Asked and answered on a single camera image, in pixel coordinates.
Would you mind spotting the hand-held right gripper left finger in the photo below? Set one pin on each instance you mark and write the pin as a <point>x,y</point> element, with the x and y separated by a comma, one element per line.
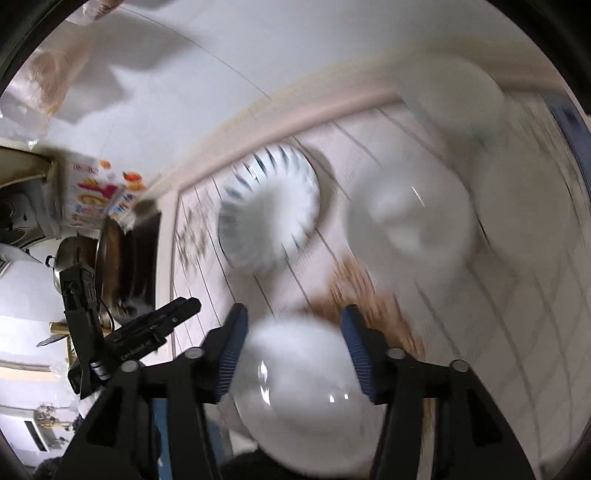
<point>231,355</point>

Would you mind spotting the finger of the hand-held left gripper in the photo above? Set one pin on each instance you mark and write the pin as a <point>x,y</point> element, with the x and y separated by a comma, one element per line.
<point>171,316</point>

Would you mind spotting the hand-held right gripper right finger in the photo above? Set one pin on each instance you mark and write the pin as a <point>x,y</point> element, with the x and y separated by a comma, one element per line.
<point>360,357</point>

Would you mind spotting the blue striped white plate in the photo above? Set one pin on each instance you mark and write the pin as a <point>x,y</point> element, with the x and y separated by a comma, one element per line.
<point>272,217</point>

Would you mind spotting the steel steamer pot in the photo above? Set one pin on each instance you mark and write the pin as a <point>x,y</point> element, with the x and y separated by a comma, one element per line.
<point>69,258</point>

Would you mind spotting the dark frying pan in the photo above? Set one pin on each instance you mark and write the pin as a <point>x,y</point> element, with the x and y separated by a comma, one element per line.
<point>108,258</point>

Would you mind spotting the person's dark fleece clothing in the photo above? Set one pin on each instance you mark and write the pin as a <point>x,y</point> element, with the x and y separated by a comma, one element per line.
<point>258,467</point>

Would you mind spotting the clear plastic bag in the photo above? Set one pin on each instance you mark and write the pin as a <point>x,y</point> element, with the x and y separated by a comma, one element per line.
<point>46,87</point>

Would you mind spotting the colourful wall sticker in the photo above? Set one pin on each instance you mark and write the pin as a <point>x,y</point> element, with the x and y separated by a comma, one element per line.
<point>99,194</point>

